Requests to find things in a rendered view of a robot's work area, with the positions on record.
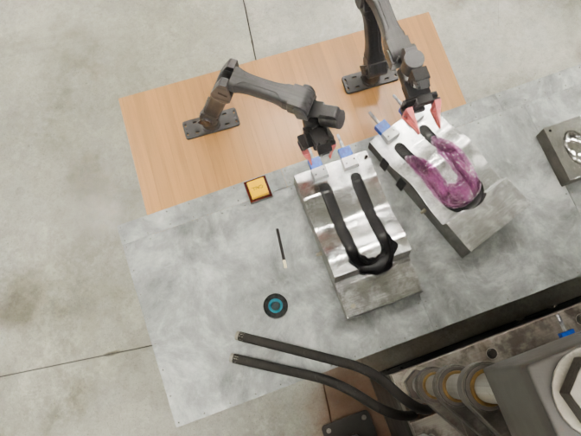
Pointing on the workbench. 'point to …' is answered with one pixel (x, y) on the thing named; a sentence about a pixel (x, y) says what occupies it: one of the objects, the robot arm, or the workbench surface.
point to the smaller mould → (563, 149)
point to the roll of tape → (275, 302)
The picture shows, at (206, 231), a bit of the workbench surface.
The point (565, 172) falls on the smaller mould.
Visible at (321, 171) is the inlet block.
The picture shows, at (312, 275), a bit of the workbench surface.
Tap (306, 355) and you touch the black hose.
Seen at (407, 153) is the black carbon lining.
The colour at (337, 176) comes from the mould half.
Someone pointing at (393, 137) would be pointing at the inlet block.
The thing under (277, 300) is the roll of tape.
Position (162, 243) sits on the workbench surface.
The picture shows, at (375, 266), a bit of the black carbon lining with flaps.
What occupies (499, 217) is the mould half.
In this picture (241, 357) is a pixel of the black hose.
